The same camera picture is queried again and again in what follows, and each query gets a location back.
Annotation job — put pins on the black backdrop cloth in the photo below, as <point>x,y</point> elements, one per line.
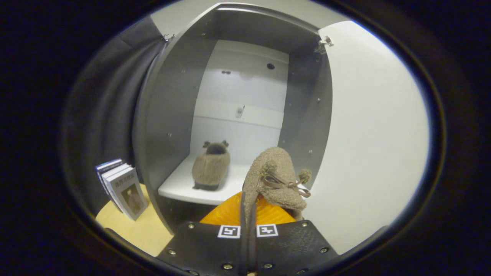
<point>103,107</point>

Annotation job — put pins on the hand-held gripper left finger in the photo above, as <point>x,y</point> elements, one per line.
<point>207,247</point>

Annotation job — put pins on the grey shoe cabinet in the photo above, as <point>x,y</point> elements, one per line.
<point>172,96</point>

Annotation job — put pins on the blue white book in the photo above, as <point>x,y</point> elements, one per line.
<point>115,170</point>
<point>130,195</point>
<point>108,164</point>

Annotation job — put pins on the fuzzy brown shoe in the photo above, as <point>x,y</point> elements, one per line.
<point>276,165</point>
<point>211,168</point>

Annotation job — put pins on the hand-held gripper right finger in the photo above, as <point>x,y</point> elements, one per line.
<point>291,245</point>

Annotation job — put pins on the metal door hinge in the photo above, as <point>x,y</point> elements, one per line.
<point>327,40</point>

